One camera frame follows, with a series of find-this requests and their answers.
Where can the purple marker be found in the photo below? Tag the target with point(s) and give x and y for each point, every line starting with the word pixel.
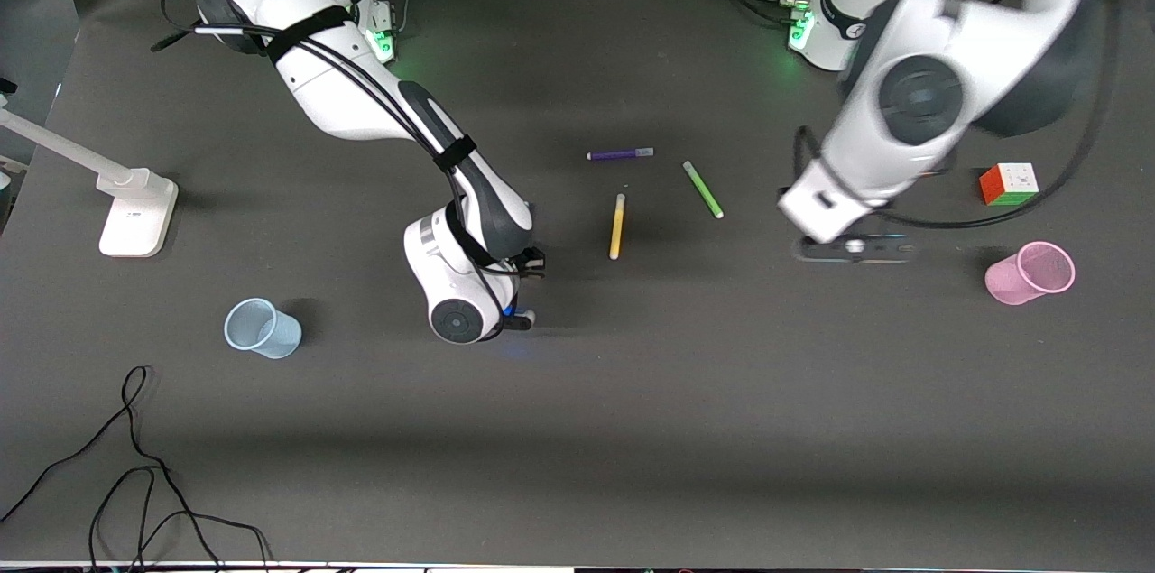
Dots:
pixel 618 154

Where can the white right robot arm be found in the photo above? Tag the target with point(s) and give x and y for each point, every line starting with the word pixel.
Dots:
pixel 334 86

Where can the pink plastic cup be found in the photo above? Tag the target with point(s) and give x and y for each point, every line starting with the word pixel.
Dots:
pixel 1015 280

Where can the light blue plastic cup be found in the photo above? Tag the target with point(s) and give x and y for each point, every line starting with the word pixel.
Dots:
pixel 271 340

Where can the yellow marker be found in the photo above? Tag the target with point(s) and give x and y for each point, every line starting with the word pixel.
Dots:
pixel 617 230

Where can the dark grey table mat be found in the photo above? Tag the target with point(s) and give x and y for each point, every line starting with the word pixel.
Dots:
pixel 632 392

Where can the green marker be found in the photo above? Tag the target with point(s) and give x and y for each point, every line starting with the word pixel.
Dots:
pixel 703 189

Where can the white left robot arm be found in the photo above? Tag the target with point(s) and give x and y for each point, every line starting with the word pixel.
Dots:
pixel 911 104

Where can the Rubik's cube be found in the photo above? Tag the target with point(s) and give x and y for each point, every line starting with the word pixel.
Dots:
pixel 1009 183

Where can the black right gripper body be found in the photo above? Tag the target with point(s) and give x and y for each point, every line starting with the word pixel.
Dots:
pixel 531 262

